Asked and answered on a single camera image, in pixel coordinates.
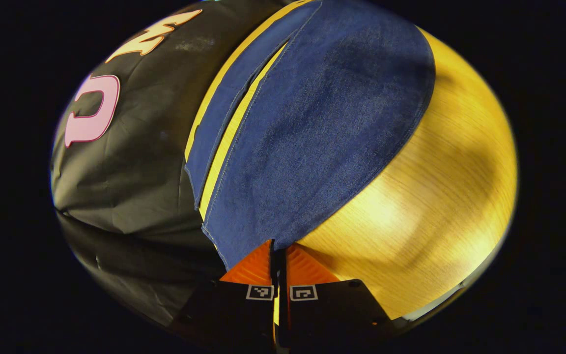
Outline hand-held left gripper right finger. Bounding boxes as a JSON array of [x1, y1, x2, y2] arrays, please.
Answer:
[[280, 242, 397, 348]]

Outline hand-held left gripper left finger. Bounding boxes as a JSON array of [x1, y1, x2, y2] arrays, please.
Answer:
[[179, 239, 280, 351]]

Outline blue denim jeans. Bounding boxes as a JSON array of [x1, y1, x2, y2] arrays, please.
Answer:
[[184, 0, 437, 272]]

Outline black backdrop cloth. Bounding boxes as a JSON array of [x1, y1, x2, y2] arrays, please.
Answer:
[[50, 0, 291, 329]]

